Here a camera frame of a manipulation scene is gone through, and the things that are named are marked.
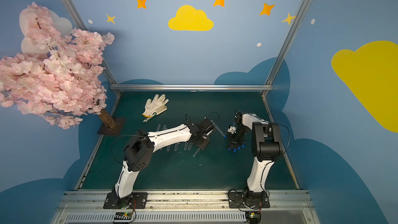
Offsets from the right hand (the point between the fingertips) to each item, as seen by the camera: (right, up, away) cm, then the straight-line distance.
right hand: (232, 146), depth 93 cm
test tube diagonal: (-22, -2, -5) cm, 22 cm away
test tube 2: (-32, +8, -35) cm, 48 cm away
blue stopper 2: (+1, -2, -2) cm, 3 cm away
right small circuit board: (+6, -29, -20) cm, 36 cm away
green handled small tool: (-57, +16, +11) cm, 60 cm away
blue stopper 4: (+6, +1, -1) cm, 6 cm away
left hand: (-17, +3, -2) cm, 18 cm away
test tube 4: (-44, +11, +8) cm, 46 cm away
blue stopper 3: (+4, -1, -1) cm, 4 cm away
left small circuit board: (-57, -28, -20) cm, 66 cm away
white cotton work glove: (-52, +25, +20) cm, 61 cm away
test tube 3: (-47, +12, +9) cm, 49 cm away
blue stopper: (-2, -1, -2) cm, 4 cm away
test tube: (-29, 0, 0) cm, 29 cm away
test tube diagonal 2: (-26, 0, 0) cm, 26 cm away
